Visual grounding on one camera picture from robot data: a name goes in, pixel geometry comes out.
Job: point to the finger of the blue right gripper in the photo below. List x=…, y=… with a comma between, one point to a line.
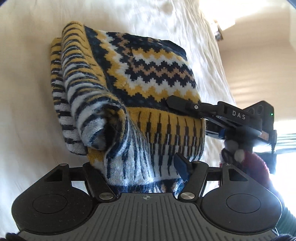
x=186, y=107
x=216, y=129

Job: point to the white embroidered bedspread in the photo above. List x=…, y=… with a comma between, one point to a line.
x=31, y=138

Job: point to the patterned knit sweater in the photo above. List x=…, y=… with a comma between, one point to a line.
x=110, y=94

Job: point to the gloved right hand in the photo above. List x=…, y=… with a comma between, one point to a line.
x=248, y=162

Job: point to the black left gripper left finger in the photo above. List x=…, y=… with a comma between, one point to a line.
x=96, y=184

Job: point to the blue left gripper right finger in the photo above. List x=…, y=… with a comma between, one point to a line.
x=194, y=176

